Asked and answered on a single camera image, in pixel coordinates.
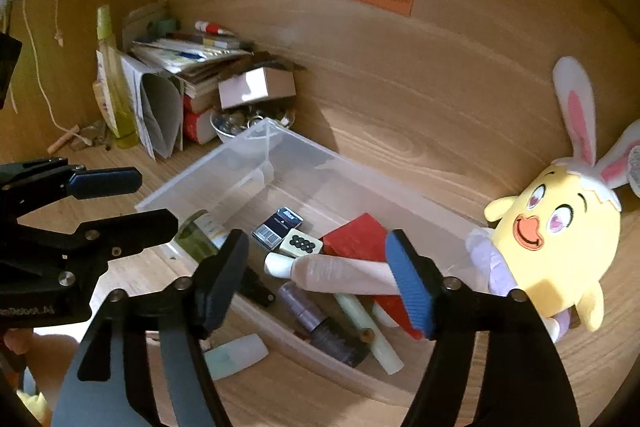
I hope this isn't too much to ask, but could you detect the green glass bottle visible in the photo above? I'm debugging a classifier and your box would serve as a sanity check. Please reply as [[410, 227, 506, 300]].
[[171, 208, 278, 308]]

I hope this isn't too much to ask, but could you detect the light green tube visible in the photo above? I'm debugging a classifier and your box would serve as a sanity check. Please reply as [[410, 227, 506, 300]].
[[334, 294, 405, 375]]

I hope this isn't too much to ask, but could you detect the small dark blue box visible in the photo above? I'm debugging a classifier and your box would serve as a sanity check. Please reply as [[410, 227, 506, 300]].
[[252, 207, 304, 251]]

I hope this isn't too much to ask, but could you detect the dark purple bottle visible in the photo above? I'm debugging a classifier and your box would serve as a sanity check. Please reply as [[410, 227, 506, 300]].
[[278, 282, 370, 367]]

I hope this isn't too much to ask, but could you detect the mahjong tile soap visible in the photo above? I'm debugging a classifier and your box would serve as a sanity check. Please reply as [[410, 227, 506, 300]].
[[278, 229, 323, 258]]

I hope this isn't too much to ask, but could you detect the pink cream tube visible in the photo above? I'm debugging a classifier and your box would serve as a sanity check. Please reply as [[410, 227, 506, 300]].
[[264, 253, 399, 296]]

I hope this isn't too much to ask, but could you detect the red foil pouch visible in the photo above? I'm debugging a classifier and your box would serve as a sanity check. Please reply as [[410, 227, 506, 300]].
[[322, 212, 423, 340]]

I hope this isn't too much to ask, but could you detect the person's left hand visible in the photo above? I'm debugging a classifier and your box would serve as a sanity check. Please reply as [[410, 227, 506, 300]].
[[1, 329, 78, 409]]

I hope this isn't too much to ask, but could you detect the wooden stick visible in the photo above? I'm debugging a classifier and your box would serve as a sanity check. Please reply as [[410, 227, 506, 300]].
[[47, 126, 80, 155]]

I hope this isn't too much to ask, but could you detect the yellow spray bottle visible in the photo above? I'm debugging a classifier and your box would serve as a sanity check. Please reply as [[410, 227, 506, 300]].
[[96, 4, 139, 148]]

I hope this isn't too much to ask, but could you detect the yellow chick plush toy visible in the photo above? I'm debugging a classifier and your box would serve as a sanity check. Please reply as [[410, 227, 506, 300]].
[[465, 56, 639, 340]]

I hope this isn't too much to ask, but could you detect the folded white paper booklet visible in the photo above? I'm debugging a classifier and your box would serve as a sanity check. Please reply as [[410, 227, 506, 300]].
[[93, 51, 183, 158]]

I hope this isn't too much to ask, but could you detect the clear plastic storage bin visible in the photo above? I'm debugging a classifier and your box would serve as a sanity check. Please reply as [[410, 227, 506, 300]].
[[136, 120, 482, 407]]

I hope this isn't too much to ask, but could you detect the white bowl of stones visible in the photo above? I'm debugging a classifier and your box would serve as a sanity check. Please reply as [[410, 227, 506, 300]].
[[209, 104, 295, 143]]

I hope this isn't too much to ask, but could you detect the stack of books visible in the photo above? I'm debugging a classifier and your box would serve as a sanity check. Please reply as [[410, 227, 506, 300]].
[[122, 3, 304, 144]]

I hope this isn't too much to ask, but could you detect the small white cardboard box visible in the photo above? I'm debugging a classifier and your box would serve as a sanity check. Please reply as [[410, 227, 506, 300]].
[[218, 67, 296, 109]]

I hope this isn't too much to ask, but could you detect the red white marker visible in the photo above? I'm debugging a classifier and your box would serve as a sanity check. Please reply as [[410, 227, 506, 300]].
[[194, 20, 235, 37]]

